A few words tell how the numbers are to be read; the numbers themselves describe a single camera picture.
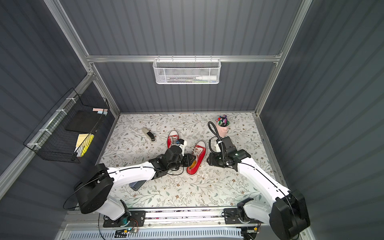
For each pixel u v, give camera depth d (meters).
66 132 0.73
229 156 0.62
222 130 1.01
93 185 0.47
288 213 0.39
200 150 0.94
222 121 0.99
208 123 0.73
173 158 0.65
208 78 0.87
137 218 0.74
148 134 1.02
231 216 0.74
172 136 1.00
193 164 0.76
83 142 0.62
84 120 0.78
